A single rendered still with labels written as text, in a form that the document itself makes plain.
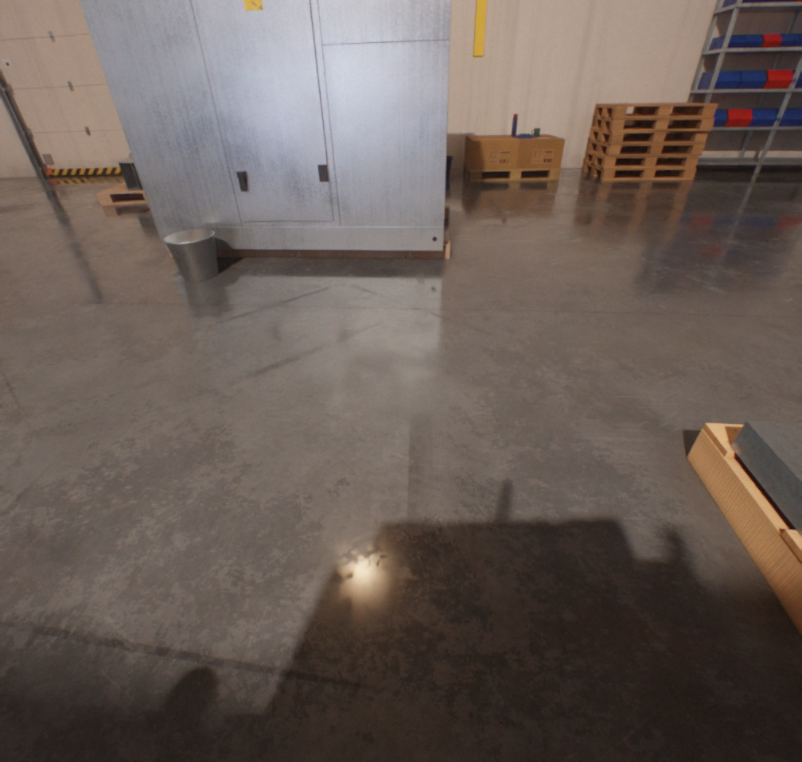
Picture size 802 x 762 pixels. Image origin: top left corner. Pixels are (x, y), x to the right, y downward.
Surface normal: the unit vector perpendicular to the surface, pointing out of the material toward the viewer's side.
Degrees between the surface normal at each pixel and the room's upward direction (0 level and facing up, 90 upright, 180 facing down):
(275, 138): 90
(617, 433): 0
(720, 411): 0
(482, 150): 90
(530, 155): 90
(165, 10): 90
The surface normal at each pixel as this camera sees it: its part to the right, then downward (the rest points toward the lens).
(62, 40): -0.09, 0.55
